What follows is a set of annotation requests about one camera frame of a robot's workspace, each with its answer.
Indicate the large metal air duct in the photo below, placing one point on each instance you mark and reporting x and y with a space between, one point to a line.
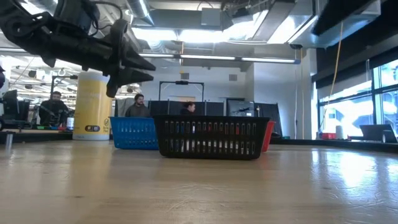
280 21

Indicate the long ceiling light bar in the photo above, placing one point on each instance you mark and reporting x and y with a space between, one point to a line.
267 59

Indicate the blue plastic basket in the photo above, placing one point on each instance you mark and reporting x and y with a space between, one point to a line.
130 133

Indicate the white paper roll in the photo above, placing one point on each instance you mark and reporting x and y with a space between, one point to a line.
339 132

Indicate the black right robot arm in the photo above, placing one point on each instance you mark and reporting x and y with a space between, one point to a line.
345 15

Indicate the small red box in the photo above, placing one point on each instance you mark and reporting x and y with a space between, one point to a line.
329 136

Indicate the red plastic basket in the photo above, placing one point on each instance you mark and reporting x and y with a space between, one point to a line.
268 137

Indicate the dark background laptop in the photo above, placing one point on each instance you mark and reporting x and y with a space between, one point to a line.
374 132

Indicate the black plastic basket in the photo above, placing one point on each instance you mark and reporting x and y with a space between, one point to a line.
211 156

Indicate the person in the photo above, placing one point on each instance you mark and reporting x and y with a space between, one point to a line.
54 109
188 109
138 110

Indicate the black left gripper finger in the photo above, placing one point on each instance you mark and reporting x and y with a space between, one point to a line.
138 63
136 77

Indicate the black partition panel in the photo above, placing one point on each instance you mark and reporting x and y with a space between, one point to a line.
205 108

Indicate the dark background monitor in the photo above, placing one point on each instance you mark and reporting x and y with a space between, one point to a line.
11 102
239 105

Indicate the white paper cup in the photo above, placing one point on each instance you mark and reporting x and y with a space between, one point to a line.
71 123

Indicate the yellow white wipes canister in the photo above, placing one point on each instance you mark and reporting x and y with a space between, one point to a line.
91 109

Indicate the silver metal post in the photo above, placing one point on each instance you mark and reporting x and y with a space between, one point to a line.
8 143

